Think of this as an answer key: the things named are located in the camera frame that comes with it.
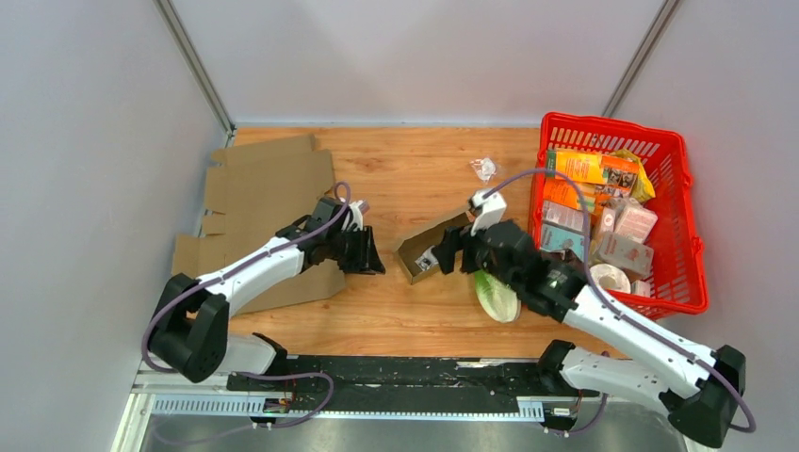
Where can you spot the flat brown cardboard sheet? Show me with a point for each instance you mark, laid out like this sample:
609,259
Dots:
250,193

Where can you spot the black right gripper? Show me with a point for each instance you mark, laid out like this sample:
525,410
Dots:
455,238

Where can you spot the red plastic basket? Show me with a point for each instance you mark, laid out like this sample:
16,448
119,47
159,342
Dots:
678,276

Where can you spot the brown cardboard box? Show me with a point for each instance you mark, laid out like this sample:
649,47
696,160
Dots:
414,250

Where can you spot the aluminium frame post right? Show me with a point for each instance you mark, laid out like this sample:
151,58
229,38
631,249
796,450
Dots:
651,38

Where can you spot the teal box package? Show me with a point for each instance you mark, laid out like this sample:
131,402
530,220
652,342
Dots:
555,238

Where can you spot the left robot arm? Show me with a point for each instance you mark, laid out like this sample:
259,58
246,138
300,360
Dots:
189,331

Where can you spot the aluminium frame post left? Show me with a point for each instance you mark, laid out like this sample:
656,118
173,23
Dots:
175,25

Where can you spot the green lettuce head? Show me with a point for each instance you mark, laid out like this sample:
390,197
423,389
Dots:
498,300

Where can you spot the pink snack package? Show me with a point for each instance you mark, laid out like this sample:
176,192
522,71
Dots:
634,222

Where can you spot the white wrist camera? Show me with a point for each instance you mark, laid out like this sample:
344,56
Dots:
355,216
487,206

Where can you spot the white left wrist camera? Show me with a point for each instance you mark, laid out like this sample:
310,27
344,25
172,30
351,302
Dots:
355,216

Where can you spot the clear bag white parts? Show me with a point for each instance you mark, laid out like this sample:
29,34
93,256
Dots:
485,168

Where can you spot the white tape roll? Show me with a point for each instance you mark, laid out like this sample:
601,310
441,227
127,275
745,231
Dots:
610,278

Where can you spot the aluminium frame post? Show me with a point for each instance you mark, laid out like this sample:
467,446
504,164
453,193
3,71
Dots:
175,25
651,38

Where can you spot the pink white package lower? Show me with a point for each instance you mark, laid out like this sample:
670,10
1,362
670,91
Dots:
633,258

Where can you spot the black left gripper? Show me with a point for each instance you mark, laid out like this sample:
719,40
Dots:
366,260

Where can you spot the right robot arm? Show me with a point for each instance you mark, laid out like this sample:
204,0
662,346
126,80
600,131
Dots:
698,389

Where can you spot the orange sponge pack lower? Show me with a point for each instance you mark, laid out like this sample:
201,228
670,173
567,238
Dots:
560,192

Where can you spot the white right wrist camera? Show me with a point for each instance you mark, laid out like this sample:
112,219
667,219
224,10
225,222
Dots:
487,206

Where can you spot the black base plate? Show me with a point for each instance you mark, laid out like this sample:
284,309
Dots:
406,384

